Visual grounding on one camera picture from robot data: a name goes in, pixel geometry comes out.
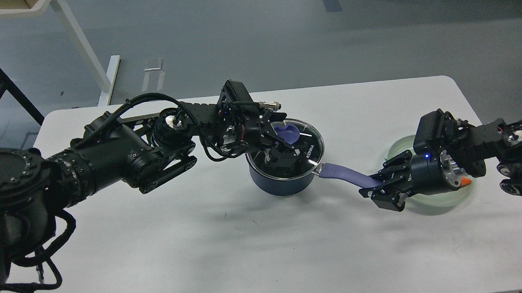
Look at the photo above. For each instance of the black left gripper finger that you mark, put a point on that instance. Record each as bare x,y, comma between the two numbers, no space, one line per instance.
281,154
268,119

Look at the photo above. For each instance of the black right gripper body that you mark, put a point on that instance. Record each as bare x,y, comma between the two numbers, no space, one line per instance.
434,174

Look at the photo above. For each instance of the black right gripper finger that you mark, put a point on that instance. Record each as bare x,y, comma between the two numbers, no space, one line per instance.
396,169
389,195

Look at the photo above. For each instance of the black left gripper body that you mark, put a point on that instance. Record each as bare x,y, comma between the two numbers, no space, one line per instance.
240,134

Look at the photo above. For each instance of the glass pot lid blue knob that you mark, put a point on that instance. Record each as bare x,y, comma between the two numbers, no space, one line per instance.
295,132

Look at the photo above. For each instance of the blue saucepan purple handle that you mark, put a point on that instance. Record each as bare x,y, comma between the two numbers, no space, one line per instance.
291,185

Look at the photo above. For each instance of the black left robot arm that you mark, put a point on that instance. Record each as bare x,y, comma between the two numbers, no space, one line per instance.
146,142

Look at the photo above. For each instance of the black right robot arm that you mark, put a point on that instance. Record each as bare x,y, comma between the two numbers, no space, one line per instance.
446,151

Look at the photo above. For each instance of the orange toy carrot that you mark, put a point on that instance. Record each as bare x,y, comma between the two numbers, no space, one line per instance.
466,181

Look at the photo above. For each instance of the pale green plate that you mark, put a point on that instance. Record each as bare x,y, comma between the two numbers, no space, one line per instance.
445,200

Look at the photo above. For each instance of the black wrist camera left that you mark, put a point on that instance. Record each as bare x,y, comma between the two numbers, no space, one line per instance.
236,99

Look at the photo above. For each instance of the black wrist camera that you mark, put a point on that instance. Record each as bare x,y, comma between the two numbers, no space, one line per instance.
236,99
430,132

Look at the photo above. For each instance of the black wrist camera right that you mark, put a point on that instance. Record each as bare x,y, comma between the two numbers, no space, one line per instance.
430,132

